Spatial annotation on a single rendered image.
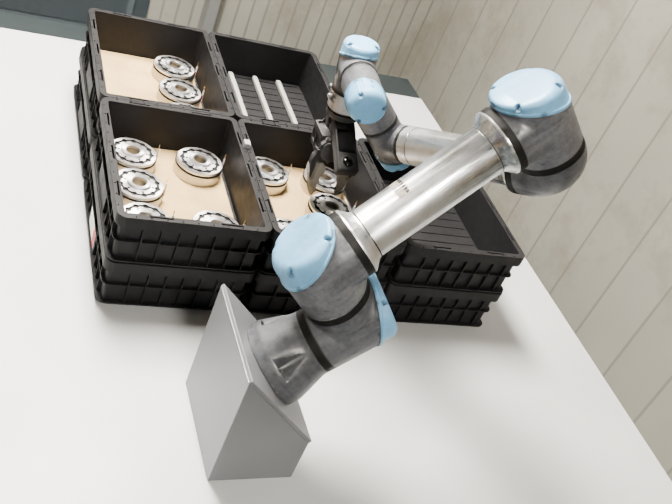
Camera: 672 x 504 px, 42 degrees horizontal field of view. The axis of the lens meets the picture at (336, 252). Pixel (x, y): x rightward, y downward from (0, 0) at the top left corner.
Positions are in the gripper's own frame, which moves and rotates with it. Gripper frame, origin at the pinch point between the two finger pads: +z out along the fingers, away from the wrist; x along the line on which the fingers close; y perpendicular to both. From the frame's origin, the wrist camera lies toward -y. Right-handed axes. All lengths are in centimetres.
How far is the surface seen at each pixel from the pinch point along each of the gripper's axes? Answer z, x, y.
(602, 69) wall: 25, -151, 117
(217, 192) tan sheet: 4.5, 22.3, 4.6
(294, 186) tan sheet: 6.7, 3.0, 10.7
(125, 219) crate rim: -7.7, 44.9, -20.0
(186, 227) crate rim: -6.0, 33.8, -20.0
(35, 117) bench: 13, 59, 43
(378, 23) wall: 75, -111, 243
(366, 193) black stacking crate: 2.0, -11.1, 2.5
